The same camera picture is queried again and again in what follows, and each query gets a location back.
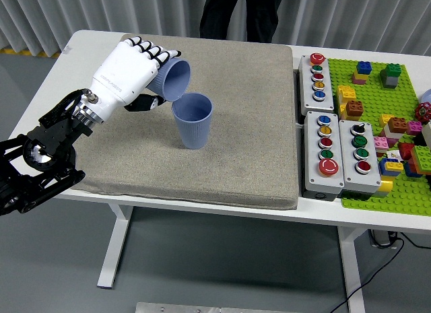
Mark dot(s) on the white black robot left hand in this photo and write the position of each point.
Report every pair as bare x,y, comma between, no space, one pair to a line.
123,75

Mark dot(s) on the blue ribbed plastic cup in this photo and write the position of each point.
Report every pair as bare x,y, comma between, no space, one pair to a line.
193,134
176,80

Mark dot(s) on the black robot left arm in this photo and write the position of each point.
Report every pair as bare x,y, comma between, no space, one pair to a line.
50,134

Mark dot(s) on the small table sticker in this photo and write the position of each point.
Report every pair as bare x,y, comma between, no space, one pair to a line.
67,50

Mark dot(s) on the white pleated curtain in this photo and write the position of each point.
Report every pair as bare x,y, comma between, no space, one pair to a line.
134,10

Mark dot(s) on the grey-brown foam mat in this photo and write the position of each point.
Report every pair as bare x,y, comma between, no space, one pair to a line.
235,91

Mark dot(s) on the person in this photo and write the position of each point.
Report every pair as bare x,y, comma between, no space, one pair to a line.
229,13

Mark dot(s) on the white table leg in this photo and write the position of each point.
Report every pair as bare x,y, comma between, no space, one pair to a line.
352,269
112,249

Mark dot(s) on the grey five-button control box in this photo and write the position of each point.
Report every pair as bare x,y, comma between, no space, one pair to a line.
311,165
307,97

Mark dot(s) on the yellow white block stack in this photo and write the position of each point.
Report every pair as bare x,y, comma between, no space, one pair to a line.
345,92

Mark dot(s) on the brown building block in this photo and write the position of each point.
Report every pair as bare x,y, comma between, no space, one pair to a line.
354,108

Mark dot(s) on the blue yellow pink block stack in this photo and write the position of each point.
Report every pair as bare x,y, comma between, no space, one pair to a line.
363,69

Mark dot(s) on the silver metal plate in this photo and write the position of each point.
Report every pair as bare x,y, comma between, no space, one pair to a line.
202,308

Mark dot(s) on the green building baseplate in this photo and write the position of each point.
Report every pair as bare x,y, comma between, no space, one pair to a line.
370,97

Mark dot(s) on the yellow building block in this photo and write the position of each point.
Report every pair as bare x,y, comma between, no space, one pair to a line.
384,120

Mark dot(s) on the pink building block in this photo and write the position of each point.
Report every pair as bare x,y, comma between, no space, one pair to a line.
415,128
381,142

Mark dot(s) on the green grey block stack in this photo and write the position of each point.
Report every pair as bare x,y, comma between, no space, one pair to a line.
391,77

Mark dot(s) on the orange white block stack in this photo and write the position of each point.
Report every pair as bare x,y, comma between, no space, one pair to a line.
397,124

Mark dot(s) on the small white printed tile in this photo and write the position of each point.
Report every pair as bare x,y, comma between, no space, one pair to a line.
393,154

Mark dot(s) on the yellow round block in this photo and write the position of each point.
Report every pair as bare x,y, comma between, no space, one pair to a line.
385,186

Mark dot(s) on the red building block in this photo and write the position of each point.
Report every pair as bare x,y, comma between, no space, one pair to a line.
405,150

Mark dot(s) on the red valve wheel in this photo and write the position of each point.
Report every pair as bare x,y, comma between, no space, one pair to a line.
423,112

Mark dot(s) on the pale blue round object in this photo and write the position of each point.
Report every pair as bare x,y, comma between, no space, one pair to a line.
427,97

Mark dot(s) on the grey power strip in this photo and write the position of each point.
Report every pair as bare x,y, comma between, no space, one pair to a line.
380,239

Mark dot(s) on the green orange block stack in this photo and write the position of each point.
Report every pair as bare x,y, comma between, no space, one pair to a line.
422,156

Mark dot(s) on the white box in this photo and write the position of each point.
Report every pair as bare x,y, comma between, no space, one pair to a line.
427,134

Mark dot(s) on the grey selector switch control box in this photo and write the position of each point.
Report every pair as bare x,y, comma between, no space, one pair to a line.
347,165

